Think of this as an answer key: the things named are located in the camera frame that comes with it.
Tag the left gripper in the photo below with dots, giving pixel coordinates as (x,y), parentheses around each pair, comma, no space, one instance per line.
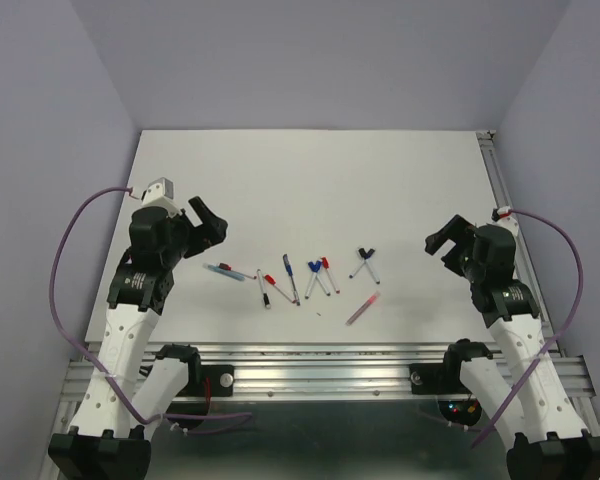
(214,227)

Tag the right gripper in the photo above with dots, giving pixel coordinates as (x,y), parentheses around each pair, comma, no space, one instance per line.
(459,230)

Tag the blue capped whiteboard marker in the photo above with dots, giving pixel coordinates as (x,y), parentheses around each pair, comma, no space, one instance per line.
(315,268)
(357,268)

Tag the pink highlighter pen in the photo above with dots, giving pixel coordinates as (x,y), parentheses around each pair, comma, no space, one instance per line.
(363,308)

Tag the red capped whiteboard marker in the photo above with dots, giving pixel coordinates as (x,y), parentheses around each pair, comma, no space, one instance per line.
(332,280)

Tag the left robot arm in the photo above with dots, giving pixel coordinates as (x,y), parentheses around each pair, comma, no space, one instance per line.
(110,435)

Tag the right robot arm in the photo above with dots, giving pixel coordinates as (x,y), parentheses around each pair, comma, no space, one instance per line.
(544,436)

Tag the light blue highlighter pen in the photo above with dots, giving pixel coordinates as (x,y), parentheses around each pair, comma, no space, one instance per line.
(229,272)

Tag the blue ballpoint pen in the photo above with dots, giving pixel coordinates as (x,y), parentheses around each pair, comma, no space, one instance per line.
(290,274)

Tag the black tipped marker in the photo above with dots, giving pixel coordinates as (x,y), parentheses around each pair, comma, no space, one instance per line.
(264,293)

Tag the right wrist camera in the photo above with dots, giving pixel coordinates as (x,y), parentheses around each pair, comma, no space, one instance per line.
(503,218)

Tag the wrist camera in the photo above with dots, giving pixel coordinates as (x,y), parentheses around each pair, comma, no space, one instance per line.
(503,218)
(160,193)

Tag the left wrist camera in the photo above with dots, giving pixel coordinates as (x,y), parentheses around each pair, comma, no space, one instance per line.
(160,193)

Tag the aluminium rail frame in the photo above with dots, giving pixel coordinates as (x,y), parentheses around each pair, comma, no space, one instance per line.
(309,194)

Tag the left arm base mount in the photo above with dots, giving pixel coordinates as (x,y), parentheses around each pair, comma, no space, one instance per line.
(210,381)

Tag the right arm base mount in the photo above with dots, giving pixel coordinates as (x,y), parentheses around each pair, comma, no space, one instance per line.
(428,379)

